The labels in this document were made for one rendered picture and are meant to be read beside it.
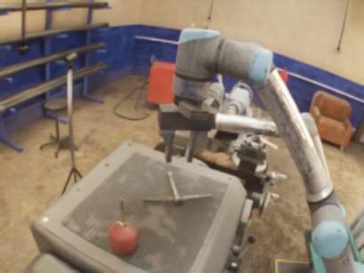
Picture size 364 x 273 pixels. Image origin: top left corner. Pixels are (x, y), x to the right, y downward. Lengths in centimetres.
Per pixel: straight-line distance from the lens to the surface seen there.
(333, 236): 79
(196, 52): 58
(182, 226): 69
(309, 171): 81
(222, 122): 134
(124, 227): 55
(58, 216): 70
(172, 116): 64
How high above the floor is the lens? 185
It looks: 28 degrees down
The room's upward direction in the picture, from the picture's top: 10 degrees clockwise
